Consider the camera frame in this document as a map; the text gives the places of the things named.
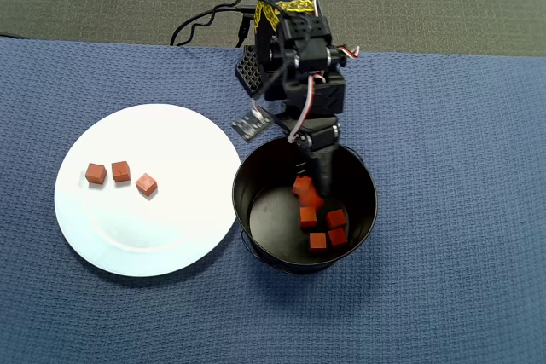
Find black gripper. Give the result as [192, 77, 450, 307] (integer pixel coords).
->
[274, 74, 347, 200]

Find red cube with dark mark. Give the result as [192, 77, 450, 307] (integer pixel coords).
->
[110, 160, 132, 183]

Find white round plate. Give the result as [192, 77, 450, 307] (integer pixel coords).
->
[53, 103, 242, 279]

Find black metal bucket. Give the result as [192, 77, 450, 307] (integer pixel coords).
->
[231, 134, 380, 275]

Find blue woven tablecloth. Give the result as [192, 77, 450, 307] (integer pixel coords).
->
[0, 38, 546, 364]

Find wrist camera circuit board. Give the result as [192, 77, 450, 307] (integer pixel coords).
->
[231, 107, 273, 143]

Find thin black camera cable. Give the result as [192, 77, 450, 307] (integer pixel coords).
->
[169, 0, 259, 48]

